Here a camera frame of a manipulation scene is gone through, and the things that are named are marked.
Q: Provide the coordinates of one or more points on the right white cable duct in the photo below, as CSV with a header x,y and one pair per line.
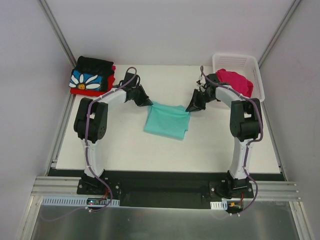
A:
x,y
219,205

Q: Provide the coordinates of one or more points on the aluminium frame post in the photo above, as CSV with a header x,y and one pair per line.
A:
x,y
57,31
279,30

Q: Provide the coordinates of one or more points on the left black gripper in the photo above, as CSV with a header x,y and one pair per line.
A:
x,y
137,93

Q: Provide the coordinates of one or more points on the teal t shirt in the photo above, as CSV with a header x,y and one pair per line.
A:
x,y
167,121

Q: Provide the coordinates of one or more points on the left aluminium frame post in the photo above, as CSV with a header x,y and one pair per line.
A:
x,y
57,31

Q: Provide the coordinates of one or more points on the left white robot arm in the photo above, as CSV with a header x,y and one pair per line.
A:
x,y
91,120

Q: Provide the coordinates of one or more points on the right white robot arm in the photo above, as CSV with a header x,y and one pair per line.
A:
x,y
246,126

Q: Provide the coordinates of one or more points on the red folded t shirt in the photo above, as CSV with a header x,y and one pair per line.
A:
x,y
90,85

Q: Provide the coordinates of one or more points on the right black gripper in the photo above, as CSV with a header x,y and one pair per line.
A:
x,y
201,95

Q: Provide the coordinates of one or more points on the white plastic basket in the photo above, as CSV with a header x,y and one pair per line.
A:
x,y
244,65

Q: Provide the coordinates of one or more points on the magenta t shirt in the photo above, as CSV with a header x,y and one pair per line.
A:
x,y
238,82

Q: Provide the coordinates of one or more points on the white cable duct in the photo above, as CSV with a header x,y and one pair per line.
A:
x,y
219,205
67,201

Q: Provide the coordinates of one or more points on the right aluminium frame post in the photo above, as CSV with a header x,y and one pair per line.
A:
x,y
279,30

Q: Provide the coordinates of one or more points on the pink folded t shirt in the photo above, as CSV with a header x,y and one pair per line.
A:
x,y
113,69

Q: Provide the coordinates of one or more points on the left white cable duct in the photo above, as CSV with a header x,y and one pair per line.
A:
x,y
67,201

